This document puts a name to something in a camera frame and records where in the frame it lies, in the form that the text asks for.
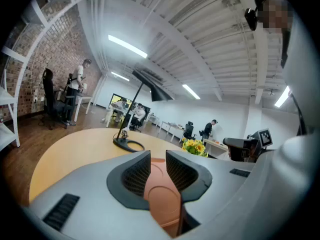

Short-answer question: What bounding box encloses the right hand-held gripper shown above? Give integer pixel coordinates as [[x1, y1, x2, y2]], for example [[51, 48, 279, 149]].
[[223, 128, 273, 163]]

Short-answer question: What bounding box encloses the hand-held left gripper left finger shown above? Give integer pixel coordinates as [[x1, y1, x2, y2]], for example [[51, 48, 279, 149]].
[[106, 150, 152, 211]]

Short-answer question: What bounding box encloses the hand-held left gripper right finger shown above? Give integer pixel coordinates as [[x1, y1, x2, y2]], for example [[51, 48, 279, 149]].
[[165, 150, 213, 202]]

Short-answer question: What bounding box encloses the orange block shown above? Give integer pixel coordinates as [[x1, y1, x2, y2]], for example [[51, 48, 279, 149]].
[[143, 157, 185, 236]]

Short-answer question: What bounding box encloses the light wooden desk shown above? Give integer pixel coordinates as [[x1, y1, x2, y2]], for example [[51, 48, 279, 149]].
[[202, 138, 230, 160]]

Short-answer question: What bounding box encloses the yellow flower bouquet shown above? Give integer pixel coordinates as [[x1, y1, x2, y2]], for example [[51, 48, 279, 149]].
[[181, 138, 209, 158]]

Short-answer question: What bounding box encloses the small black office chair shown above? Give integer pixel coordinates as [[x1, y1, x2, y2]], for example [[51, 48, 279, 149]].
[[183, 121, 198, 141]]

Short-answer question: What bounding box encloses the white long table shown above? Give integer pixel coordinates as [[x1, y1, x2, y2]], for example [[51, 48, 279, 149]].
[[159, 121, 186, 143]]

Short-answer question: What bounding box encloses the long ceiling light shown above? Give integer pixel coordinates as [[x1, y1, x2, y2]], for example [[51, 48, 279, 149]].
[[274, 85, 291, 108], [111, 71, 130, 82], [182, 84, 201, 100], [108, 34, 148, 59]]

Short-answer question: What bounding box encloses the dark framed window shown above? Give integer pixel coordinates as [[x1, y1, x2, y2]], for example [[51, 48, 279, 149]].
[[111, 93, 133, 110]]

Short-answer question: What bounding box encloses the black desk lamp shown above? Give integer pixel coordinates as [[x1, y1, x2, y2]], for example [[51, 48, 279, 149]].
[[112, 70, 175, 153]]

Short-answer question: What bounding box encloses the white desk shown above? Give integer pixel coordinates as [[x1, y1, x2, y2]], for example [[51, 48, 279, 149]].
[[74, 93, 94, 123]]

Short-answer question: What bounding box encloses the tall black office chair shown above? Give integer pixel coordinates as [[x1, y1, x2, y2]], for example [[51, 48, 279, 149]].
[[41, 68, 70, 130]]

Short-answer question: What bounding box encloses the person's head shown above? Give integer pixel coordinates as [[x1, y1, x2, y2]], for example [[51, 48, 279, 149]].
[[254, 0, 295, 35]]

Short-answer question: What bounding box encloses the white shelving unit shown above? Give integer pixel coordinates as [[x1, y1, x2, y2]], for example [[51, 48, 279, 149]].
[[0, 0, 83, 151]]

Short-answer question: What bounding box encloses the black head-mounted camera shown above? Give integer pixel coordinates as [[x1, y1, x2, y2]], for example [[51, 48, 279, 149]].
[[244, 7, 258, 32]]

